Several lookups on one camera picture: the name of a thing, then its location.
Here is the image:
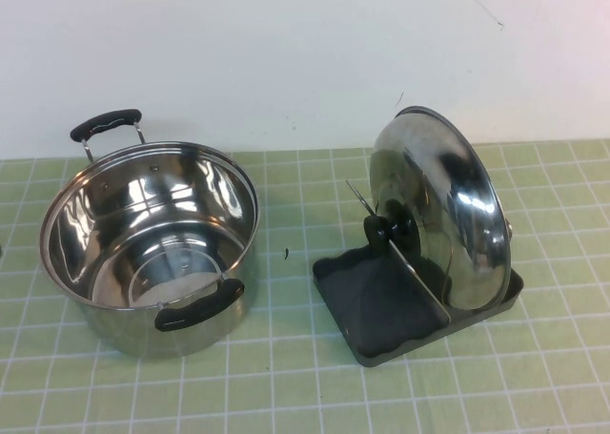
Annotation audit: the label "stainless steel pot lid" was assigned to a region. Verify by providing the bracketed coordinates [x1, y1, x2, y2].
[364, 103, 517, 312]

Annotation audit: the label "green checkered tablecloth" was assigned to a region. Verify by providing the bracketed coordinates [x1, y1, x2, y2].
[0, 138, 610, 434]

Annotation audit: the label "dark grey wire lid rack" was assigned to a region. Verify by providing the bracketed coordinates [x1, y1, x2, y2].
[312, 93, 525, 369]

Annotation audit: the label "stainless steel pot black handles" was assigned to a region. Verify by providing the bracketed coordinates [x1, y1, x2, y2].
[38, 108, 261, 360]

